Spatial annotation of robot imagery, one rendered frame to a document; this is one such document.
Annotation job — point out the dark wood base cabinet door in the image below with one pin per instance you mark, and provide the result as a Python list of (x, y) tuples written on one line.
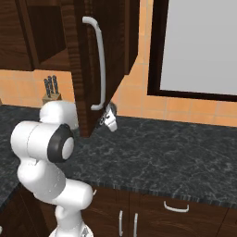
[(105, 213), (185, 223)]

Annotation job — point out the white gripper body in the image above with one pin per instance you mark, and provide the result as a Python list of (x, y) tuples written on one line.
[(111, 124)]

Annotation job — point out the dark wood corner base cabinet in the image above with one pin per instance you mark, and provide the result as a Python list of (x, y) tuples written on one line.
[(18, 216)]

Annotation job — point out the dark framed window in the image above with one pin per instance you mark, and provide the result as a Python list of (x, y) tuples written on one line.
[(200, 46)]

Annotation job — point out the dark wood wall cabinet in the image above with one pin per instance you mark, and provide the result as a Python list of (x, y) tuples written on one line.
[(18, 34)]

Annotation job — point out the wooden knife block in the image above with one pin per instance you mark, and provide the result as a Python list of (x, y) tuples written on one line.
[(51, 98)]

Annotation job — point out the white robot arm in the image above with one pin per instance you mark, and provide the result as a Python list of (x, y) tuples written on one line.
[(37, 142)]

